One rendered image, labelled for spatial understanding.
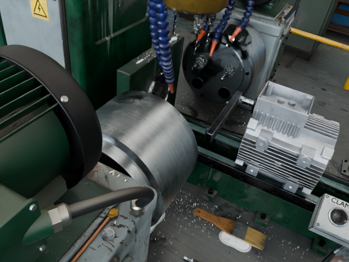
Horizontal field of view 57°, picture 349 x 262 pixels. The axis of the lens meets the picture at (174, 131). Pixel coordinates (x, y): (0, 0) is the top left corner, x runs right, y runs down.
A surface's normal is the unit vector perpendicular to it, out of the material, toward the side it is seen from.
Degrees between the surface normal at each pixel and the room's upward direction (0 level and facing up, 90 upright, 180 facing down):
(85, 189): 0
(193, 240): 0
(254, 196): 90
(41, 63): 17
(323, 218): 30
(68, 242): 0
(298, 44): 90
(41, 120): 48
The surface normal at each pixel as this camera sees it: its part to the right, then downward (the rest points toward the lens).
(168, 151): 0.73, -0.25
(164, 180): 0.84, -0.04
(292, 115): -0.46, 0.51
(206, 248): 0.12, -0.77
